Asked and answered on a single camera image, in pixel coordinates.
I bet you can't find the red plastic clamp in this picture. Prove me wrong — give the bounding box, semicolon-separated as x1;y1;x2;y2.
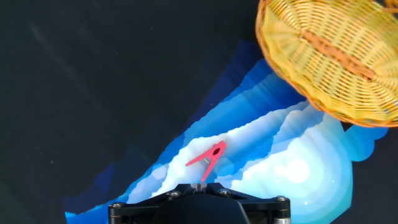
185;140;228;184

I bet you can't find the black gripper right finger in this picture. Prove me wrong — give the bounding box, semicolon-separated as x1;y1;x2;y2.
198;182;292;224

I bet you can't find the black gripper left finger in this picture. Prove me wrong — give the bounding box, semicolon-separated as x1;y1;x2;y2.
108;182;200;224

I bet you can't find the orange yellow woven basket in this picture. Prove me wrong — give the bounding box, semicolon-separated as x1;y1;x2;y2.
255;0;398;128

